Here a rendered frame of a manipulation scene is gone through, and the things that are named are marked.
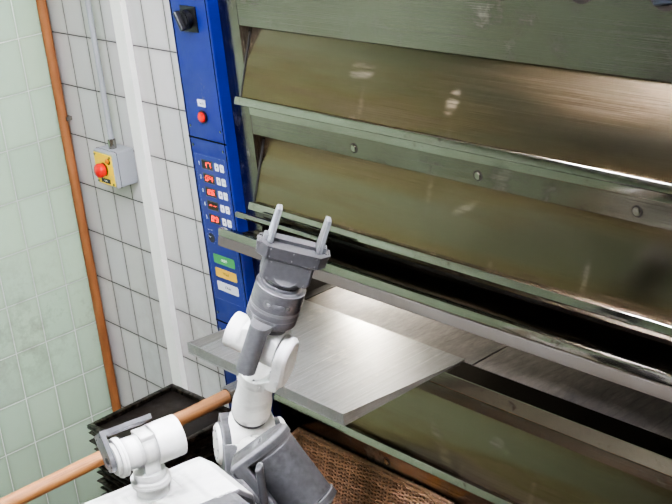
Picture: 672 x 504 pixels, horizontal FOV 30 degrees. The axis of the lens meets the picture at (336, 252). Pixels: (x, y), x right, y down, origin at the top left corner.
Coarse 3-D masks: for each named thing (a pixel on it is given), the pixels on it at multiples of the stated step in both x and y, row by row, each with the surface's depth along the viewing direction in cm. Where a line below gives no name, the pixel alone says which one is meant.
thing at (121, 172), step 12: (96, 156) 343; (108, 156) 338; (120, 156) 339; (132, 156) 342; (108, 168) 340; (120, 168) 340; (132, 168) 342; (108, 180) 343; (120, 180) 341; (132, 180) 343
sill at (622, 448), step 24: (456, 384) 270; (480, 384) 265; (504, 384) 264; (504, 408) 261; (528, 408) 256; (552, 408) 252; (576, 408) 252; (576, 432) 247; (600, 432) 242; (624, 432) 241; (648, 432) 240; (624, 456) 240; (648, 456) 235
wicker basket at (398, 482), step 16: (304, 432) 320; (304, 448) 321; (320, 448) 316; (336, 448) 311; (368, 464) 303; (336, 480) 312; (352, 480) 308; (368, 480) 303; (384, 480) 299; (400, 480) 295; (336, 496) 313; (368, 496) 304; (384, 496) 300; (400, 496) 296; (432, 496) 288
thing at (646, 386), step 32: (256, 256) 286; (352, 256) 282; (352, 288) 263; (416, 288) 259; (448, 288) 260; (480, 288) 261; (448, 320) 243; (512, 320) 240; (544, 320) 241; (576, 320) 241; (544, 352) 226; (640, 352) 224; (640, 384) 211
